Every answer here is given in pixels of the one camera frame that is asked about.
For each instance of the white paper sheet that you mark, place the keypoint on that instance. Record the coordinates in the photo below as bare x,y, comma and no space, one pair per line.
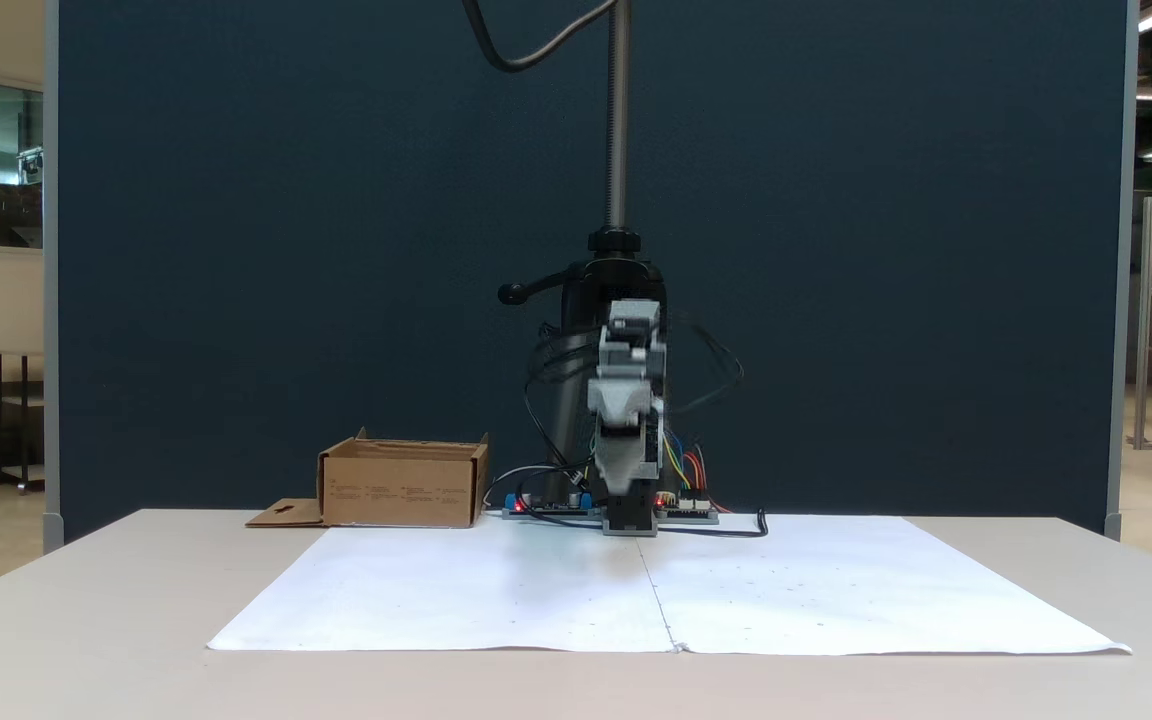
436,600

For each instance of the dark blue partition panel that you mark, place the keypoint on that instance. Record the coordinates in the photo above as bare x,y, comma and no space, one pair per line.
236,250

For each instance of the brown cardboard box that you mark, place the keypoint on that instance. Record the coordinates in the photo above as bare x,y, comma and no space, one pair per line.
401,490

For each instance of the wall window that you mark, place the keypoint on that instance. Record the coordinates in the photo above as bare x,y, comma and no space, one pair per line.
14,165

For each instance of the circuit board with blue parts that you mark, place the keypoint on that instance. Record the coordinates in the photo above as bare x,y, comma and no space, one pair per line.
551,508

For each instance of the black camera stand with pole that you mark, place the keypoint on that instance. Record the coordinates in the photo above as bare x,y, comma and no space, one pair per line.
617,120

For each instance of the black shelf cart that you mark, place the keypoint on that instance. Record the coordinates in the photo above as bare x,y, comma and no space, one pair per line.
21,400

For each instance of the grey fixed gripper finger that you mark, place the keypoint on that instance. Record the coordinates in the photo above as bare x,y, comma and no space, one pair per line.
624,455

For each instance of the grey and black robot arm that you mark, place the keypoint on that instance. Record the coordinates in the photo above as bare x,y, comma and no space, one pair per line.
633,330

